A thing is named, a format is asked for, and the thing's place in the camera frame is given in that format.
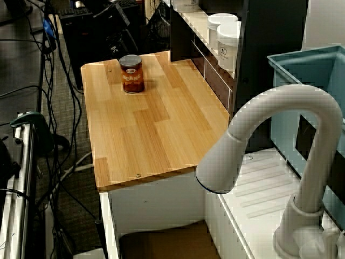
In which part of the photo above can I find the dark brick tile backsplash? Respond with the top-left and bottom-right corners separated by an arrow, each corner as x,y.
191,39 -> 234,112

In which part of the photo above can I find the thin black looped cable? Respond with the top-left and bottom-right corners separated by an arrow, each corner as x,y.
0,85 -> 54,114

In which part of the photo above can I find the white jar with printed label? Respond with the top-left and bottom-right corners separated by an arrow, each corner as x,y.
216,21 -> 243,72

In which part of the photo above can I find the blue plastic connector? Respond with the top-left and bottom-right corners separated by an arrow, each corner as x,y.
43,18 -> 56,40

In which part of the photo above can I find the brown cardboard panel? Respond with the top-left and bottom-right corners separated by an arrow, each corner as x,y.
119,220 -> 220,259

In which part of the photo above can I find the orange beans can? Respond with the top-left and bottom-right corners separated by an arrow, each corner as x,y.
119,54 -> 145,94

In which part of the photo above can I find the black shelf side panel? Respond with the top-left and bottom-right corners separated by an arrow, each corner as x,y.
169,0 -> 195,62

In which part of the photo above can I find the white ribbed drainboard counter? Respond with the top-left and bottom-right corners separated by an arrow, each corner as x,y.
204,147 -> 345,259

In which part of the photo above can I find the thick black cable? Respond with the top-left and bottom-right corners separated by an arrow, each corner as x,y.
52,13 -> 83,168

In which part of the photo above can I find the white curved faucet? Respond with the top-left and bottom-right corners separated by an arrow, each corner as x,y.
195,84 -> 345,259

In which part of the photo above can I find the black computer tower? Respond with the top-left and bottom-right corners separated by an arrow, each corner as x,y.
59,8 -> 148,90

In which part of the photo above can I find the teal plastic bin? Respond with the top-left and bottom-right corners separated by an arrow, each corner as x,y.
266,45 -> 345,233

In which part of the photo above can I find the white container with dark print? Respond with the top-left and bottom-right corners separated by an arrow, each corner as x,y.
171,0 -> 200,13

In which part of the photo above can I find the plain white jar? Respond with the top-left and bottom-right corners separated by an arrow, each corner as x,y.
206,12 -> 240,51

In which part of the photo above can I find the dark slanted shelf post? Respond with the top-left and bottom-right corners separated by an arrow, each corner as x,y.
233,0 -> 309,153

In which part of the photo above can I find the green clamp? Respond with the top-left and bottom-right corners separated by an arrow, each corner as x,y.
10,110 -> 54,156

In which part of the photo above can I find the white shelf board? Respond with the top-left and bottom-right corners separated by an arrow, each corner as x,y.
172,10 -> 238,79

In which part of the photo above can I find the black device block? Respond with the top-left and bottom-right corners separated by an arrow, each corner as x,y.
0,137 -> 22,189

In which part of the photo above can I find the white toy kitchen cabinet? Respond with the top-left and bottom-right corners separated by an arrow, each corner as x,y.
99,172 -> 207,259

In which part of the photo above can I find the black thin rod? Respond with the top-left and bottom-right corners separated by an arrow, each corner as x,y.
94,220 -> 109,259

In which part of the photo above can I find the silver metal frame rail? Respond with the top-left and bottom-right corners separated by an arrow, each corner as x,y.
0,121 -> 37,259

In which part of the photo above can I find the black keyboard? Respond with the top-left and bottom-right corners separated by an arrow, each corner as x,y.
59,7 -> 93,17

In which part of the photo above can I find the white cable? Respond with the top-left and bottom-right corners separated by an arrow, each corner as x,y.
60,151 -> 94,182

